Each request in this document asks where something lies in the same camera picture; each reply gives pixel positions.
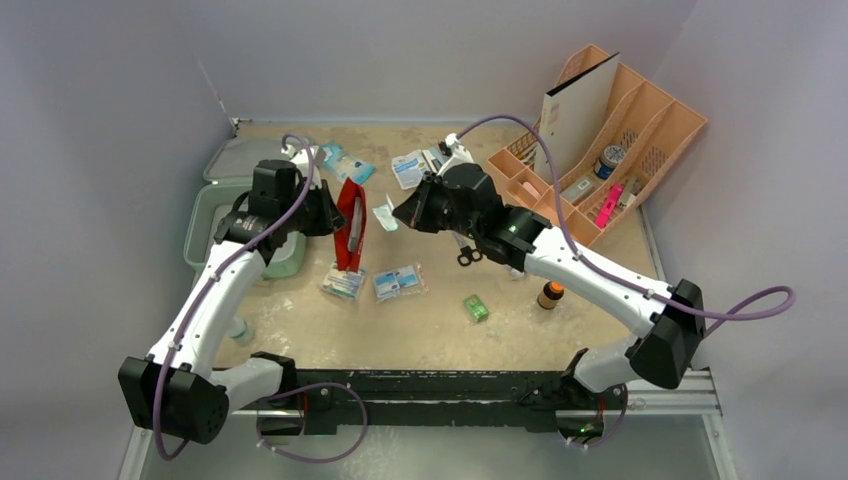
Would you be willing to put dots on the brown bottle orange cap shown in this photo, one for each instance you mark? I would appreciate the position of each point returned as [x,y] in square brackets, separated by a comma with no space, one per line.
[550,295]

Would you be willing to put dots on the mint green storage case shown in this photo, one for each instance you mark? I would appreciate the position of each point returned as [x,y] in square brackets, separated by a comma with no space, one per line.
[228,175]

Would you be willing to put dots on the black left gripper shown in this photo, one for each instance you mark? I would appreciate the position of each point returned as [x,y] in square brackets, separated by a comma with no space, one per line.
[330,219]

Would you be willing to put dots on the blue white wipes packet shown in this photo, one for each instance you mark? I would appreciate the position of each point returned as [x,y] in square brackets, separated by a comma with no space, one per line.
[344,165]

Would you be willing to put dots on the black handled medical scissors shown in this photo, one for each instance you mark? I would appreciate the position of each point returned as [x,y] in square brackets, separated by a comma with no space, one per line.
[467,253]

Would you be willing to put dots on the pink eraser in organizer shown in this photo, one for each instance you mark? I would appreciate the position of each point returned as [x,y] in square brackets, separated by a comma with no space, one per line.
[529,193]

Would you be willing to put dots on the green small medicine box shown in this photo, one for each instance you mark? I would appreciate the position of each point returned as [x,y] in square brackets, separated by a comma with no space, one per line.
[476,308]

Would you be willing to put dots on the white strip packet front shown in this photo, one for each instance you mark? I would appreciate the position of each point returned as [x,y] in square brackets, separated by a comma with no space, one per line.
[384,215]

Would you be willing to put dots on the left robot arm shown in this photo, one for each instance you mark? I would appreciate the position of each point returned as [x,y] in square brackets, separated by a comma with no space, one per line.
[174,389]

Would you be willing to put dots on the pink marker in organizer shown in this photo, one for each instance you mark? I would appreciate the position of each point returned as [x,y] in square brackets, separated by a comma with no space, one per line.
[608,206]

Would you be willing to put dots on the clear zip bag of pads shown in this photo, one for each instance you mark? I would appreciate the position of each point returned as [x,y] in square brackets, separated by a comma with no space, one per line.
[398,282]

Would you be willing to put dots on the green white mask packet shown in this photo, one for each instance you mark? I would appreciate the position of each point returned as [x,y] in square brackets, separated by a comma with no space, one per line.
[345,284]

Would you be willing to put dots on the red first aid pouch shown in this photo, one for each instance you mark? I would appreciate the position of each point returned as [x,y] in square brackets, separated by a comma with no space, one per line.
[349,241]

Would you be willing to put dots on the white gauze dressing packet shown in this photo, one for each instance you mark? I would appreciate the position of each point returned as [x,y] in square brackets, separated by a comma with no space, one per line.
[409,169]

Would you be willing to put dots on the white folder in organizer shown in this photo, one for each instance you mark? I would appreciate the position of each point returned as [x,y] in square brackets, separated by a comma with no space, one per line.
[574,111]

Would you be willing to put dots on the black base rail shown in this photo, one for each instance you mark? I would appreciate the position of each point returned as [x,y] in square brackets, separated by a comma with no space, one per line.
[535,401]

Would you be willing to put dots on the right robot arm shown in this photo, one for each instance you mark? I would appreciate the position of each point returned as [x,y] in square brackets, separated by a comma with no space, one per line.
[663,334]

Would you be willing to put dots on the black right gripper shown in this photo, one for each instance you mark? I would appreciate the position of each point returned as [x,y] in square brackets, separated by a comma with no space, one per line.
[424,206]

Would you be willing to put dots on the grey box in organizer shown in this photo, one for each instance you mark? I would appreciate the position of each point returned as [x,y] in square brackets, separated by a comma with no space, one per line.
[578,190]

